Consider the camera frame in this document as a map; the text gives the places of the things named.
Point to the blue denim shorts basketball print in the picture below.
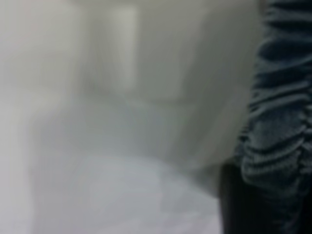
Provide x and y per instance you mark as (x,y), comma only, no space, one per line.
(280,97)

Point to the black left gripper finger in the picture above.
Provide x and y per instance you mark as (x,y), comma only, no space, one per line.
(232,204)

